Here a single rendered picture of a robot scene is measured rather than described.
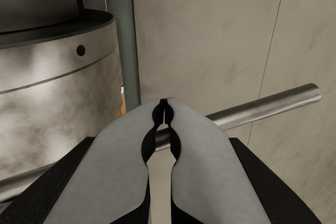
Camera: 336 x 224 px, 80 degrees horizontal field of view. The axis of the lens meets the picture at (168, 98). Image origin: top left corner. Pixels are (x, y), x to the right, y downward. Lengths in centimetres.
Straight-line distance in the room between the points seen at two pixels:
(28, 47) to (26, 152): 10
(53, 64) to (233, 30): 168
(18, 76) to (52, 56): 3
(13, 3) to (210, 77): 169
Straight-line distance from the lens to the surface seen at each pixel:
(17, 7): 24
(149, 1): 147
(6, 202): 45
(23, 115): 22
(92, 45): 23
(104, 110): 26
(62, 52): 21
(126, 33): 90
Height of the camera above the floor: 141
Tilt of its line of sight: 54 degrees down
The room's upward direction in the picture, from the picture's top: 142 degrees clockwise
